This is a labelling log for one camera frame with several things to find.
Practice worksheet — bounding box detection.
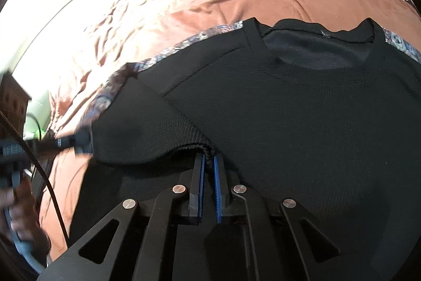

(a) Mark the person's left hand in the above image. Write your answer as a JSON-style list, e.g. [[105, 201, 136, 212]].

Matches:
[[1, 175, 51, 259]]

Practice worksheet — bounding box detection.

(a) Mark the orange bed blanket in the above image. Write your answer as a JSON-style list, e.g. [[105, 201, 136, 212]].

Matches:
[[39, 0, 419, 262]]

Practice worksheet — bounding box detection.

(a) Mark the black knit sweater patterned lining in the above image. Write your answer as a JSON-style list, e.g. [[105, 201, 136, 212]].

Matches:
[[70, 18, 420, 280]]

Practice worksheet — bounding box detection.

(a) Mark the black cable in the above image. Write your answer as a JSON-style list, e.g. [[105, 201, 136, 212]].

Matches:
[[0, 110, 71, 247]]

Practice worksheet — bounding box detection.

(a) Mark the wooden furniture piece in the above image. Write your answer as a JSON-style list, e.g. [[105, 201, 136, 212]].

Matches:
[[0, 70, 31, 135]]

